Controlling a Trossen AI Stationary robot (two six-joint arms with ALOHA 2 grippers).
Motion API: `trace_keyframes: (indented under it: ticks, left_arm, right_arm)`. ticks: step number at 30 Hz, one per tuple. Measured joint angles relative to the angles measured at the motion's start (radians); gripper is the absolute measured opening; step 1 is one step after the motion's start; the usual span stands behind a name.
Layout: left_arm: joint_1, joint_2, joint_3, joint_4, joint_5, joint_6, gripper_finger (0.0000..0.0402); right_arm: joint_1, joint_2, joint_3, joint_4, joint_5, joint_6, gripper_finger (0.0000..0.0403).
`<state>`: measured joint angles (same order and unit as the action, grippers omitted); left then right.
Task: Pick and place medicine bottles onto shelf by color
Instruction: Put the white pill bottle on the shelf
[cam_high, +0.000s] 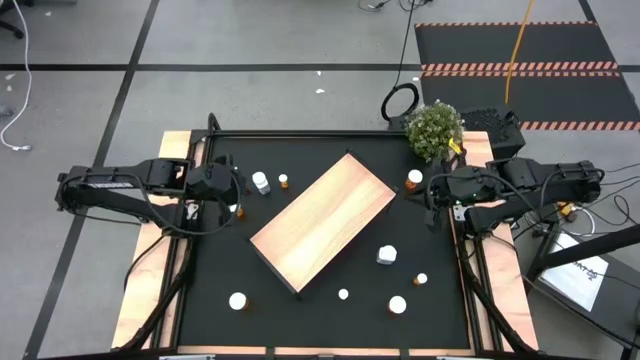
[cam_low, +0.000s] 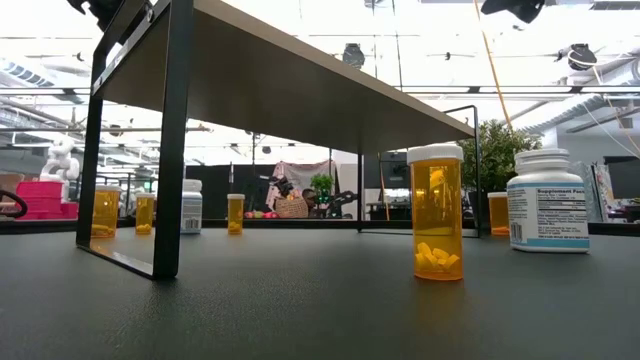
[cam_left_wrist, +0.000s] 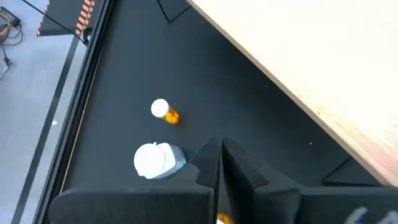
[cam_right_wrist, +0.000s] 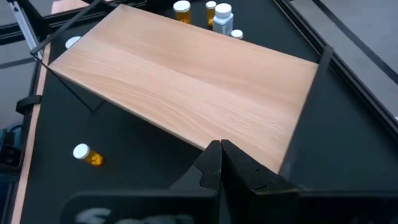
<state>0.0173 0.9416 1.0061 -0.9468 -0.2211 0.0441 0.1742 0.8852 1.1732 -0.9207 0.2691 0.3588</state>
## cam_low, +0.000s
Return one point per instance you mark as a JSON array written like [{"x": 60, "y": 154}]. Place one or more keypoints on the small green plant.
[{"x": 322, "y": 182}]

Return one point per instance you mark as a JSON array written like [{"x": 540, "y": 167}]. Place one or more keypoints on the white humanoid figure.
[{"x": 60, "y": 165}]

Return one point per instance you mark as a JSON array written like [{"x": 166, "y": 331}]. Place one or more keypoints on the colourful toy fruits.
[{"x": 260, "y": 215}]

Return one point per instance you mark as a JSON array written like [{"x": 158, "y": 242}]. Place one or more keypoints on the woven basket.
[{"x": 291, "y": 209}]

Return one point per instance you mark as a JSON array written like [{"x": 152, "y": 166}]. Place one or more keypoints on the black monitor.
[
  {"x": 622, "y": 177},
  {"x": 397, "y": 170}
]

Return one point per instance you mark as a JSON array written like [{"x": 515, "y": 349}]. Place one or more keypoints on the magenta plastic crates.
[{"x": 40, "y": 200}]

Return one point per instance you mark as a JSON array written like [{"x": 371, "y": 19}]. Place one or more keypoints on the black lab robot arm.
[{"x": 342, "y": 202}]

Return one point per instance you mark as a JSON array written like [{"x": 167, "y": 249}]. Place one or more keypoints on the black partition panel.
[{"x": 215, "y": 192}]

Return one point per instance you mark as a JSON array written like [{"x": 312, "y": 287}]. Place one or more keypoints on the pale draped cloth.
[{"x": 300, "y": 172}]

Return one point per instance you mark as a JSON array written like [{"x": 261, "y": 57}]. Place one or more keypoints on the black metal table frame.
[{"x": 300, "y": 223}]

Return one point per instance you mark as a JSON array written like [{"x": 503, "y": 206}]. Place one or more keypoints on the large orange pill bottle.
[
  {"x": 498, "y": 215},
  {"x": 106, "y": 210}
]

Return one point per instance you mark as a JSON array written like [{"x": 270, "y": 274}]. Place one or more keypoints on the orange pole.
[{"x": 384, "y": 190}]

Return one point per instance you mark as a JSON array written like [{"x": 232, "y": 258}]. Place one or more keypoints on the black round ceiling fixture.
[
  {"x": 580, "y": 56},
  {"x": 353, "y": 55}
]

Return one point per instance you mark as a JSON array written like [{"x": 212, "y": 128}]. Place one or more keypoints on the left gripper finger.
[{"x": 107, "y": 12}]

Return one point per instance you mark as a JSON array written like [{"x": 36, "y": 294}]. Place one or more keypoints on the grey patterned panel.
[{"x": 595, "y": 190}]

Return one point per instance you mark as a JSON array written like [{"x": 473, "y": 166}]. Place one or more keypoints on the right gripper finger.
[{"x": 520, "y": 9}]

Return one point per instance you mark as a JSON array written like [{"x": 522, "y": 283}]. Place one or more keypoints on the person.
[{"x": 308, "y": 198}]

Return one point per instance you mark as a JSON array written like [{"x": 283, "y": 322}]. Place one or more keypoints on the green potted plant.
[{"x": 500, "y": 150}]

